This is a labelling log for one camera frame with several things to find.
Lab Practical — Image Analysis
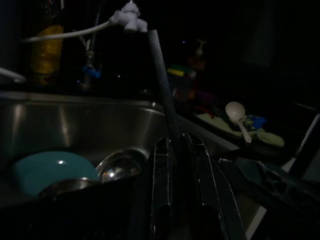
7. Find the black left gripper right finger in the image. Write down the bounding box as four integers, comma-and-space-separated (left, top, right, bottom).
183, 132, 247, 240

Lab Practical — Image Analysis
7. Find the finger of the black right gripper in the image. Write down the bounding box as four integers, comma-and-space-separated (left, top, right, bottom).
218, 149, 320, 222

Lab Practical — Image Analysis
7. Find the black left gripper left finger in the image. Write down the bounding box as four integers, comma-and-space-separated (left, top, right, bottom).
147, 136, 177, 240

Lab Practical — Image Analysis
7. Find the steel saucepan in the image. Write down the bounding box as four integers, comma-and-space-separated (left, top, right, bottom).
95, 147, 149, 185

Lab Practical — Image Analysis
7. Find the pale green cloth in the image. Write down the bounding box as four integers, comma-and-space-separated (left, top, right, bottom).
196, 112, 286, 149

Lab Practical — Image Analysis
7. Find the white plastic spoon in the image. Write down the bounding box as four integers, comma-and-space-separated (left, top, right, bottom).
224, 101, 253, 144

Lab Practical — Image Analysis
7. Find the small steel bowl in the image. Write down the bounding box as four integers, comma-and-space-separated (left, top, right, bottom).
37, 176, 101, 199

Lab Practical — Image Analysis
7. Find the stainless steel sink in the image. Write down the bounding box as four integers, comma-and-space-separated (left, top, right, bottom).
0, 90, 241, 208

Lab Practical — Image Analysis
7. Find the teal plate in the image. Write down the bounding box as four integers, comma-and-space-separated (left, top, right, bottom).
9, 150, 100, 198

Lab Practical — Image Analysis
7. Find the green yellow sponge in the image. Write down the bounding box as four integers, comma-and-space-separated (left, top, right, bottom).
166, 63, 196, 79

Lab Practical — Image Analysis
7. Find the blue tap valve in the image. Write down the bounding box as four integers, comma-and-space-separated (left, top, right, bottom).
83, 63, 103, 80

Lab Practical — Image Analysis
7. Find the soap pump dispenser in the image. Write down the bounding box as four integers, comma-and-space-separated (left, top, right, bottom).
194, 38, 208, 60

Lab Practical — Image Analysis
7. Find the white tap filter fitting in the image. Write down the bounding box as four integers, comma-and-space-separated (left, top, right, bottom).
109, 1, 149, 34

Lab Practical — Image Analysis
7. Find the yellow oil bottle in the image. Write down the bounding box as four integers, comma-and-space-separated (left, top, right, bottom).
29, 24, 65, 86

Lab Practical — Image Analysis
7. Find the white hose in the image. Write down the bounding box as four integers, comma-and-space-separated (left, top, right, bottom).
0, 21, 118, 83

